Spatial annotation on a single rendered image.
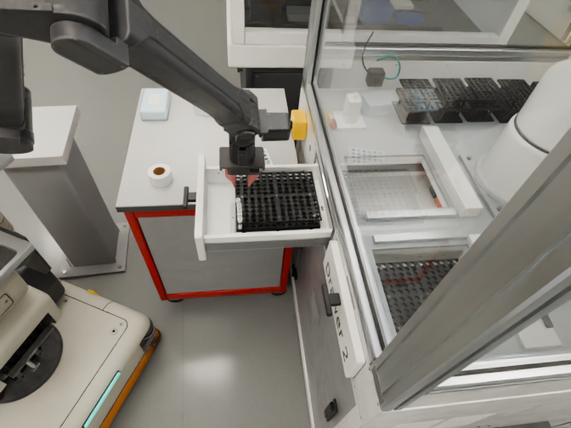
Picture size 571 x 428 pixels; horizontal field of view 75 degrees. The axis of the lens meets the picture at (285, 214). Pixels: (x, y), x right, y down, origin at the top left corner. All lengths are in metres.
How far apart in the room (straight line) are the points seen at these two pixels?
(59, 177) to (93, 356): 0.65
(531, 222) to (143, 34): 0.41
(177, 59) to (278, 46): 1.17
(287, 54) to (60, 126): 0.91
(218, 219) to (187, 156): 0.36
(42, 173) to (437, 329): 1.40
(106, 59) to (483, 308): 0.44
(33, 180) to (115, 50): 1.23
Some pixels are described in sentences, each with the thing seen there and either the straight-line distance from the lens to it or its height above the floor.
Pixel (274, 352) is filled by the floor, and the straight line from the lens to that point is 1.74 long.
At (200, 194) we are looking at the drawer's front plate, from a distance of 0.98.
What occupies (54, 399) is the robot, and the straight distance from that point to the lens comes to 1.55.
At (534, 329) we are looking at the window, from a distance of 0.53.
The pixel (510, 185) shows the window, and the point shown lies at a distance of 0.40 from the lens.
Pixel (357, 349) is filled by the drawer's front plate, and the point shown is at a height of 0.93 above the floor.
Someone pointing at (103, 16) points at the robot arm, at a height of 1.49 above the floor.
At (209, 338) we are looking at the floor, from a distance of 1.77.
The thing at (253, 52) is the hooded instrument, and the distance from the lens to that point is 1.66.
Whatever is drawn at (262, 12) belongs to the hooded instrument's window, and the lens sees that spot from 1.61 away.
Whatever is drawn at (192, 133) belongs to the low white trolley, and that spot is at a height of 0.76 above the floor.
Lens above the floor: 1.66
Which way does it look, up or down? 51 degrees down
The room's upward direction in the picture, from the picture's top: 7 degrees clockwise
